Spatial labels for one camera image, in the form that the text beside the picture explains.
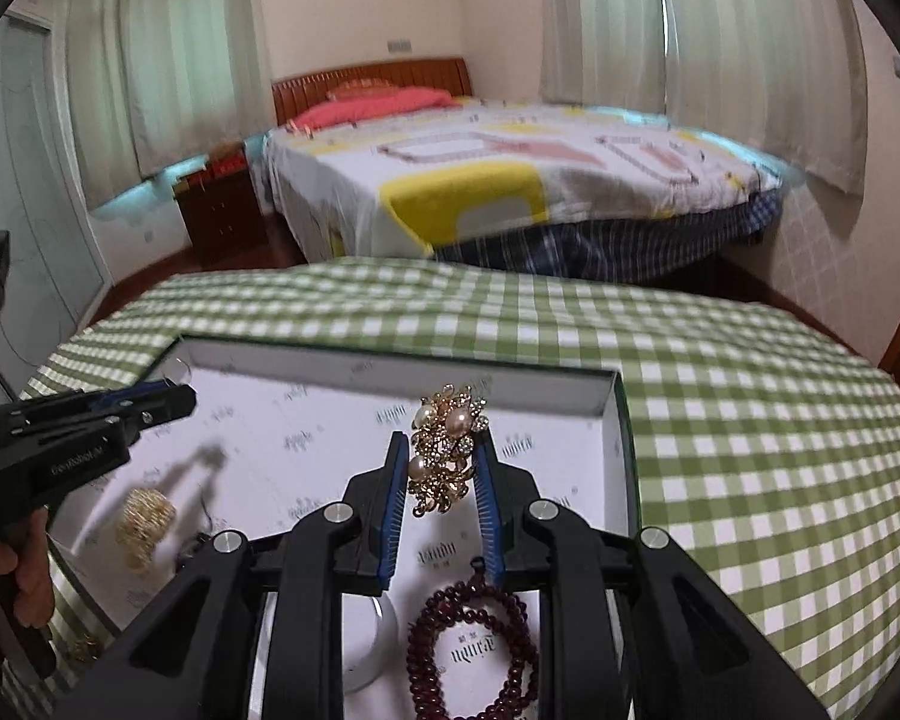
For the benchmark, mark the frosted glass wardrobe door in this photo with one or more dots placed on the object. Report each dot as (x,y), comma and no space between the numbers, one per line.
(37,187)

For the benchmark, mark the wooden headboard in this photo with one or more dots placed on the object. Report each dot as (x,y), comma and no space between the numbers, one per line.
(360,75)

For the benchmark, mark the green checkered tablecloth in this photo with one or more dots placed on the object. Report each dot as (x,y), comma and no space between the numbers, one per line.
(720,465)

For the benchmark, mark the wall socket above headboard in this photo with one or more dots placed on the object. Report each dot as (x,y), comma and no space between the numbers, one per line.
(399,45)

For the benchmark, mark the red box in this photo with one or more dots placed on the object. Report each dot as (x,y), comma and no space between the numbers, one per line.
(226,163)

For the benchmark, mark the green box with white lining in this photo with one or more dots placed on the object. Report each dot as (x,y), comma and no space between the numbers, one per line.
(292,427)

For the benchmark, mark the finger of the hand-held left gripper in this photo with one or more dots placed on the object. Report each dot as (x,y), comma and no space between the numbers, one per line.
(131,394)
(157,409)

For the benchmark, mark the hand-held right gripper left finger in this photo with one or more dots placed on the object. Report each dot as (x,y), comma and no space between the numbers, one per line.
(391,517)

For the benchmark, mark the pink pillow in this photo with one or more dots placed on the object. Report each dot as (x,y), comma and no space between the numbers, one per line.
(375,106)

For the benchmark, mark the brown embroidered cushion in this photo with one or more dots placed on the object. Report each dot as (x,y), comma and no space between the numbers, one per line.
(356,91)

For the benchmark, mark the white jade bangle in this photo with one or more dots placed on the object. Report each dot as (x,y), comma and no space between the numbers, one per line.
(379,641)

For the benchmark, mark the patterned bed sheet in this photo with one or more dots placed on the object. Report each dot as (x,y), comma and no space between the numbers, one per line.
(570,180)

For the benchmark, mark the dark wooden nightstand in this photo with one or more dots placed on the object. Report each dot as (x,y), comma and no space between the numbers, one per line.
(221,217)

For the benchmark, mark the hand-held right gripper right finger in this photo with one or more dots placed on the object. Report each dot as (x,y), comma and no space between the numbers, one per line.
(489,517)

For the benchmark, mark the gold pearl flower brooch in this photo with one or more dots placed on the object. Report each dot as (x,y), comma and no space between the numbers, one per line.
(442,450)

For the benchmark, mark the person's left hand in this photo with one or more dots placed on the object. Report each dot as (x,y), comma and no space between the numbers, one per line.
(34,577)

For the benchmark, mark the white curtain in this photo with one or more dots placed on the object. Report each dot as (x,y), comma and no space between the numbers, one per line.
(765,60)
(187,52)
(101,75)
(600,22)

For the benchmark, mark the blue plaid bed skirt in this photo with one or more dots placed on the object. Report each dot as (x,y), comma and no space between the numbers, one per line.
(607,244)

